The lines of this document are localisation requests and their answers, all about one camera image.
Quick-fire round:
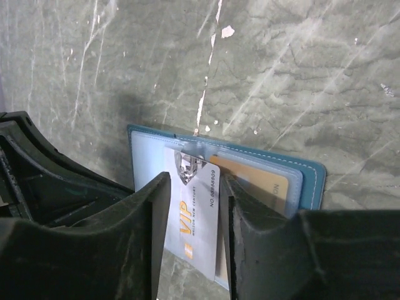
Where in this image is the gold magnetic stripe card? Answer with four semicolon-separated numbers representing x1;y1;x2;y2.
209;155;289;281

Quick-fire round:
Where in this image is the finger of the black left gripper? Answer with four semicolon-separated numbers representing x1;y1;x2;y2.
1;142;121;226
1;111;133;200

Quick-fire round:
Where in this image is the blue card holder wallet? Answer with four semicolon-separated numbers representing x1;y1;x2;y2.
127;125;326;287

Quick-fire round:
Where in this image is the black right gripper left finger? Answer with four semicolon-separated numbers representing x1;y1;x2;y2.
1;172;171;299

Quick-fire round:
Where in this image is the silver VIP card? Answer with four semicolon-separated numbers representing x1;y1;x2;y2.
164;148;220;280

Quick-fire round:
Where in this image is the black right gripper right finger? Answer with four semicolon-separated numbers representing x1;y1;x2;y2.
221;175;399;299

